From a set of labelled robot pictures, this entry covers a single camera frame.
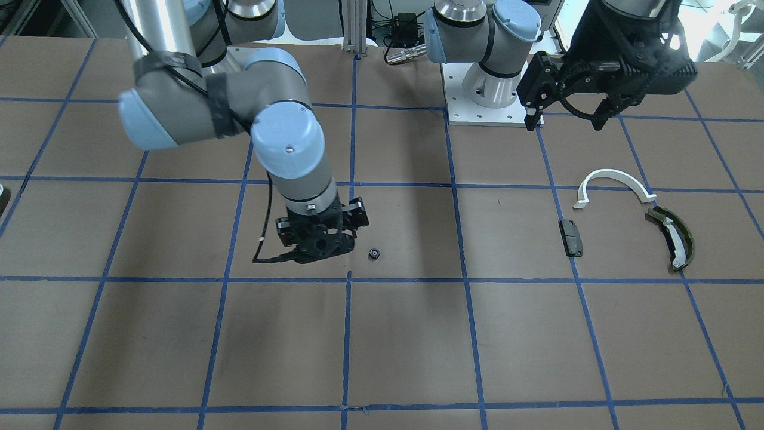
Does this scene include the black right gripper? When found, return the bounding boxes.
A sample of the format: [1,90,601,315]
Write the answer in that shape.
[275,198,370,264]

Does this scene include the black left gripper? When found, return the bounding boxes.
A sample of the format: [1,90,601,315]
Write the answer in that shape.
[517,1,698,131]

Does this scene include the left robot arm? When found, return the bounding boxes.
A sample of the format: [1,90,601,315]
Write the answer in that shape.
[424,1,698,131]

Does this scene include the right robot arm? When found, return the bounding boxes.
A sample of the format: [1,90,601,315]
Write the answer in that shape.
[115,1,369,264]

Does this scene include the white curved plastic part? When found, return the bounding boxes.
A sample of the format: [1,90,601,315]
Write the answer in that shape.
[573,169,657,210]

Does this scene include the dark grey brake pad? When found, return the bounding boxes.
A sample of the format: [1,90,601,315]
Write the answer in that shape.
[558,219,583,257]

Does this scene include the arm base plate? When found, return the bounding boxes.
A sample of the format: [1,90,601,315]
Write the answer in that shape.
[441,63,528,128]

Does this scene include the aluminium frame post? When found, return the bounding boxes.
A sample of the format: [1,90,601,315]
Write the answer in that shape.
[338,1,369,57]

